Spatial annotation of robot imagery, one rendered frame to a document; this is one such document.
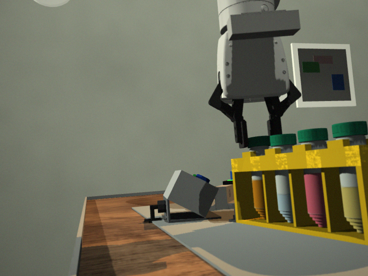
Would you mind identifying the yellow tube rack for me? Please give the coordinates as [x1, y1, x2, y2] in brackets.
[231, 139, 368, 245]

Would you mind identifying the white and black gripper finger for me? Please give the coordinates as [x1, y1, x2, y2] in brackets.
[208, 80, 249, 148]
[264, 79, 301, 136]

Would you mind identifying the green screw cap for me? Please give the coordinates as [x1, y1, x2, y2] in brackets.
[297, 128, 328, 143]
[270, 134, 297, 147]
[332, 121, 368, 138]

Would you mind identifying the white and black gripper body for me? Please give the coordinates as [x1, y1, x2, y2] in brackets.
[217, 31, 290, 104]

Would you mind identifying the beige flat mat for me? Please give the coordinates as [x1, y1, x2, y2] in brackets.
[151, 200, 368, 276]

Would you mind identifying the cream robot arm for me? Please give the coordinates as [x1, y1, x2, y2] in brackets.
[217, 0, 301, 40]

